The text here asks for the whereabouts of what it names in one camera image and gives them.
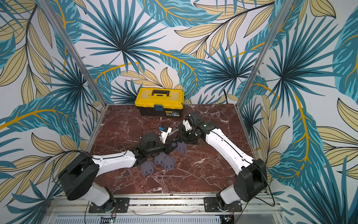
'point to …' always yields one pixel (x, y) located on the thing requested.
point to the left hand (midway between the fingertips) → (179, 145)
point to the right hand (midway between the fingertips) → (180, 139)
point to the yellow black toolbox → (160, 102)
